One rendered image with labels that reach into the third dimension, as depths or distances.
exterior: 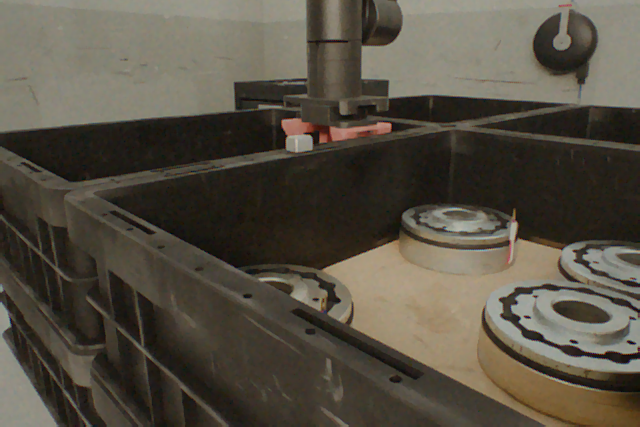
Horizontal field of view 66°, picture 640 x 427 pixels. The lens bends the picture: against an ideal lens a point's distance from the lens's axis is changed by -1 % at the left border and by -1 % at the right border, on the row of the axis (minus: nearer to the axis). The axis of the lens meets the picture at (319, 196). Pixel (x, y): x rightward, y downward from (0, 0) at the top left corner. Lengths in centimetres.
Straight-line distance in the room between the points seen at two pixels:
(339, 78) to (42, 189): 30
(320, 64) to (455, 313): 28
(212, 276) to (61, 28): 359
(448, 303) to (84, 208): 25
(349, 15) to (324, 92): 8
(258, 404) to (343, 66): 38
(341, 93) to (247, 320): 38
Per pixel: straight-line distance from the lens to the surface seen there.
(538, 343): 29
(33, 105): 364
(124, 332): 28
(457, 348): 33
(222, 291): 17
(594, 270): 40
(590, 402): 29
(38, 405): 55
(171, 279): 20
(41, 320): 43
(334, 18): 51
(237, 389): 21
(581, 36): 351
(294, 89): 206
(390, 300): 38
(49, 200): 33
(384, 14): 57
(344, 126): 48
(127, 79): 396
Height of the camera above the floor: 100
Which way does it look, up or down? 16 degrees down
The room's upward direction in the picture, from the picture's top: straight up
